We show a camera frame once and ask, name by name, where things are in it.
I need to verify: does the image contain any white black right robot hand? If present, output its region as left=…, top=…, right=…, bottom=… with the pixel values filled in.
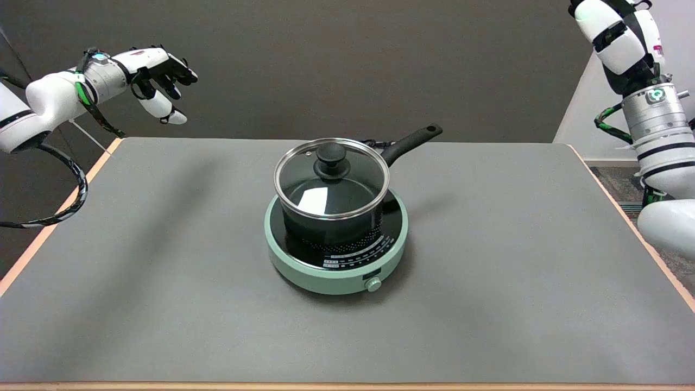
left=567, top=0, right=666, bottom=96

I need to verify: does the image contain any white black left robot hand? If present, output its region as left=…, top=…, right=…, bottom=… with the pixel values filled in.
left=128, top=46, right=199, bottom=126

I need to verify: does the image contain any glass pot lid black knob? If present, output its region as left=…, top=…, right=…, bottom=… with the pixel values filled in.
left=273, top=137, right=391, bottom=220

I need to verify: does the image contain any grey table mat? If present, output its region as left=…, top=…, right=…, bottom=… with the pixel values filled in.
left=0, top=137, right=695, bottom=385

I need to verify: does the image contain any green round induction cooker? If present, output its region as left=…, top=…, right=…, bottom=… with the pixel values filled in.
left=264, top=187, right=409, bottom=296

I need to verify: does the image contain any black green wrist cable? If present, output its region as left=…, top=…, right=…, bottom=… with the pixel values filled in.
left=75, top=48, right=127, bottom=138

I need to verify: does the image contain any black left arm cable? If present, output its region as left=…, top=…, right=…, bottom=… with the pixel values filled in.
left=0, top=138, right=89, bottom=229

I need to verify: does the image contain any black saucepan with handle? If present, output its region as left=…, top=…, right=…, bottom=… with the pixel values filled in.
left=277, top=124, right=444, bottom=248

